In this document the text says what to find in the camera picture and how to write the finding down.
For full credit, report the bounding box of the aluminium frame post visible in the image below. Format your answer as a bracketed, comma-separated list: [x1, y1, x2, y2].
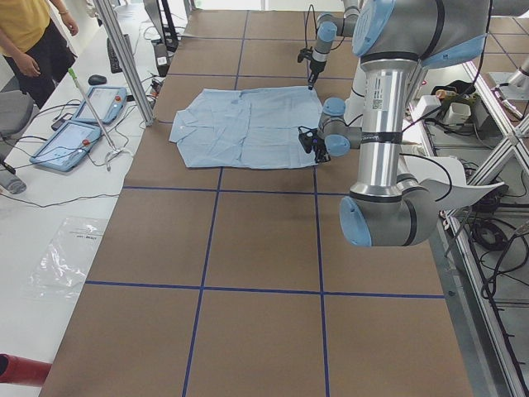
[93, 0, 154, 127]

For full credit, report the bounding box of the red cylinder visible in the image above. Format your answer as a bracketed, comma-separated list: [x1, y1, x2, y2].
[1, 353, 52, 387]

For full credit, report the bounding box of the blue teach pendant far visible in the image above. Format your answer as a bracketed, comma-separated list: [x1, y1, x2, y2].
[72, 85, 127, 125]

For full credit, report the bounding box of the white chair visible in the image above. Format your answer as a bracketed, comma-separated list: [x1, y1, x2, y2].
[404, 156, 504, 210]

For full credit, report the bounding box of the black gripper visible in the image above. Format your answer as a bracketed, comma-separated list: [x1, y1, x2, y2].
[307, 60, 326, 90]
[312, 138, 331, 164]

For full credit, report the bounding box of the person in yellow shirt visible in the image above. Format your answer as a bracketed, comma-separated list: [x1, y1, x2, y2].
[1, 0, 79, 108]

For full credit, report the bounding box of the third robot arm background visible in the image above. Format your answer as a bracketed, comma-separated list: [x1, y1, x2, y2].
[488, 59, 528, 103]

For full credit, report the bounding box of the black keyboard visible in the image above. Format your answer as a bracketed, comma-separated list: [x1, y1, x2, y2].
[107, 34, 132, 74]

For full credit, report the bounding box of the clear plastic bag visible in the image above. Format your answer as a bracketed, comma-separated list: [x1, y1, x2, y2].
[23, 217, 108, 302]

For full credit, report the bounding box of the blue teach pendant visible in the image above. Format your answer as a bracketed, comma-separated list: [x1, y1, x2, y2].
[72, 85, 127, 125]
[30, 121, 102, 172]

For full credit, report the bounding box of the light blue button-up shirt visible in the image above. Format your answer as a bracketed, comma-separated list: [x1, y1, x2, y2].
[169, 86, 322, 170]

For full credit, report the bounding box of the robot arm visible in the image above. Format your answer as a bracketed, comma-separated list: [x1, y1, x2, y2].
[318, 1, 493, 246]
[298, 0, 363, 90]

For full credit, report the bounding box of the white central mounting column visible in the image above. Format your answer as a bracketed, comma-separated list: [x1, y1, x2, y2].
[344, 65, 366, 127]

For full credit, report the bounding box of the blue teach pendant near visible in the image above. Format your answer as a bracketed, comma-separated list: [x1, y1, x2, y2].
[30, 121, 102, 172]

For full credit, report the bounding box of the reacher grabber stick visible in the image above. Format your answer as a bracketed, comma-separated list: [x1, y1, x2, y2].
[68, 68, 133, 171]

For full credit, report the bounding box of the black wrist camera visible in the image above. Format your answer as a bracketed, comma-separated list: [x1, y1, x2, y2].
[298, 126, 319, 154]
[297, 47, 312, 63]

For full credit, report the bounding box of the black computer mouse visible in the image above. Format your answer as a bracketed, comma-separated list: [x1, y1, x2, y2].
[88, 74, 107, 86]

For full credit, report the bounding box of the black monitor stand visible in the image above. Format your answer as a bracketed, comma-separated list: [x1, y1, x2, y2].
[144, 0, 179, 77]

